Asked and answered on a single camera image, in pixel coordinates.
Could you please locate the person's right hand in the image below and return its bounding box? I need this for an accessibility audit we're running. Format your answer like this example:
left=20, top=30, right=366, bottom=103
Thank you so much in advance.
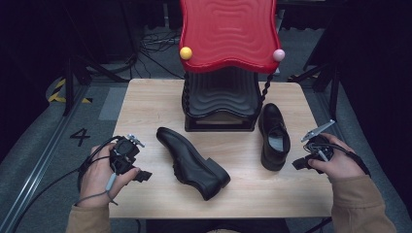
left=307, top=132, right=365, bottom=183

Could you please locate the person's left hand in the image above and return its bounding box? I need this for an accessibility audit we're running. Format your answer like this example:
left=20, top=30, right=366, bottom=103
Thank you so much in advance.
left=79, top=144, right=141, bottom=208

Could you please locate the person's dark clothing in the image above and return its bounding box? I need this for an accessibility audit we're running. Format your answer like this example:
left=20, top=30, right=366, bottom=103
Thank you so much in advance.
left=145, top=218, right=291, bottom=233

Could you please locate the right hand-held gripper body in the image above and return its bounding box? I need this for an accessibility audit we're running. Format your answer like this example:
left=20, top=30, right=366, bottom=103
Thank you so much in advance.
left=300, top=119, right=336, bottom=163

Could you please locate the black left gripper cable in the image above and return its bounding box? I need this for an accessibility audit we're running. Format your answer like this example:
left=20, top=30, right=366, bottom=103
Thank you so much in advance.
left=11, top=135, right=124, bottom=233

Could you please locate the black leather shoe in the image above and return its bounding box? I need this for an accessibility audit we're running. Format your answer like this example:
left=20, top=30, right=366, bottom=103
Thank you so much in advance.
left=257, top=102, right=292, bottom=172
left=155, top=126, right=231, bottom=202

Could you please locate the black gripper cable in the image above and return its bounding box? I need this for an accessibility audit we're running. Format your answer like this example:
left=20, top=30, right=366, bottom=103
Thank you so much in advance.
left=11, top=135, right=124, bottom=233
left=304, top=142, right=372, bottom=233

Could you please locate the bundle of floor cables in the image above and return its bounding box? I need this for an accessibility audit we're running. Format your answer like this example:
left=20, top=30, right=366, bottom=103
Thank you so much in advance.
left=130, top=28, right=186, bottom=81

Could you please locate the black metal stand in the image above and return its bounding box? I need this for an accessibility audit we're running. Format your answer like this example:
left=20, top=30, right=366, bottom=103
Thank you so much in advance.
left=288, top=61, right=341, bottom=122
left=62, top=3, right=130, bottom=117

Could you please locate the grey cable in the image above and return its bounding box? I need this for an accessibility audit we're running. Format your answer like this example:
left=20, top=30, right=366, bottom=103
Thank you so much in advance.
left=75, top=173, right=120, bottom=207

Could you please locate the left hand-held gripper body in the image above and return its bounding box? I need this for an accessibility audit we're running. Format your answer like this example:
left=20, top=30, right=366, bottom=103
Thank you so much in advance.
left=109, top=133, right=146, bottom=176

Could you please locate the red and black shoe rack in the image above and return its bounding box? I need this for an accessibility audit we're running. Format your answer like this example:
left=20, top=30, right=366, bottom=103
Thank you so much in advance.
left=179, top=0, right=286, bottom=133

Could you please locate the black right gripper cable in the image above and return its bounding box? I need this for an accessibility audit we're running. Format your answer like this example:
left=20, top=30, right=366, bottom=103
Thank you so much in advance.
left=304, top=142, right=372, bottom=233

